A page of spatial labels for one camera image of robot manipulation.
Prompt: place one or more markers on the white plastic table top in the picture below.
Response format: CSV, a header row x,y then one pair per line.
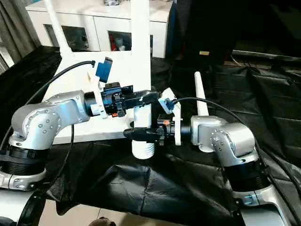
x,y
84,80

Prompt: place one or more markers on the white plastic table leg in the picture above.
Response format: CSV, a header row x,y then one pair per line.
x,y
201,94
140,42
59,30

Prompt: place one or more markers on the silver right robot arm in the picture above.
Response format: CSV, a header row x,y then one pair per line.
x,y
225,141

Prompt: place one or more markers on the red bottle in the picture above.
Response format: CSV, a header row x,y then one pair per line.
x,y
113,45

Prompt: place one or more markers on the white bottle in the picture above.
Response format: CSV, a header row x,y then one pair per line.
x,y
122,46

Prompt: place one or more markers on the black mat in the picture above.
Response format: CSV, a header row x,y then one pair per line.
x,y
155,188

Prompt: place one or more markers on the gold label plate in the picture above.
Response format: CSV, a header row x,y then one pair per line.
x,y
204,52

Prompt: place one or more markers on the white cabinet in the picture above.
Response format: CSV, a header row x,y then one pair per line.
x,y
89,21

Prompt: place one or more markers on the grey curtain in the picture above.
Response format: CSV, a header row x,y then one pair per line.
x,y
16,28

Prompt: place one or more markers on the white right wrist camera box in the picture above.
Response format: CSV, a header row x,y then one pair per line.
x,y
170,110

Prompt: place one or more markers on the silver metal rail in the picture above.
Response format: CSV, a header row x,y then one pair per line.
x,y
268,54

